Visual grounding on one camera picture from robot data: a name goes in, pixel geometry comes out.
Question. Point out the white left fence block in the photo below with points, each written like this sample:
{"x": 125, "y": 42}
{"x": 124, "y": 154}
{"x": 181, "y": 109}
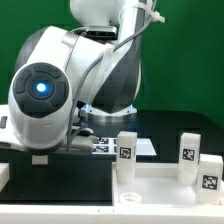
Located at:
{"x": 4, "y": 175}

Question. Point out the white front fence bar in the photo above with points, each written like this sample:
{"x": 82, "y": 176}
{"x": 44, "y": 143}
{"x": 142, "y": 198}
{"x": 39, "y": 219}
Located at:
{"x": 34, "y": 214}

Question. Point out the white square tabletop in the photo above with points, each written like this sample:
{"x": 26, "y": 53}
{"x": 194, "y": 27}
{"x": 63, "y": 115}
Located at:
{"x": 154, "y": 184}

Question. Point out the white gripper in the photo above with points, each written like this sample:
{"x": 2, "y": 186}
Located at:
{"x": 83, "y": 142}

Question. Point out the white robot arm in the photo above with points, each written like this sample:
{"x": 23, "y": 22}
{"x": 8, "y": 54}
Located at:
{"x": 98, "y": 64}

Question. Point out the white tag sheet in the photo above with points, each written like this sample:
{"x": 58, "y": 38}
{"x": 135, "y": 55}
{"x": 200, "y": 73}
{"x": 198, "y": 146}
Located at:
{"x": 108, "y": 146}

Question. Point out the black camera on stand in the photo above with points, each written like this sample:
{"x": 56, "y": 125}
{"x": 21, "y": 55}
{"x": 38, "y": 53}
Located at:
{"x": 100, "y": 32}

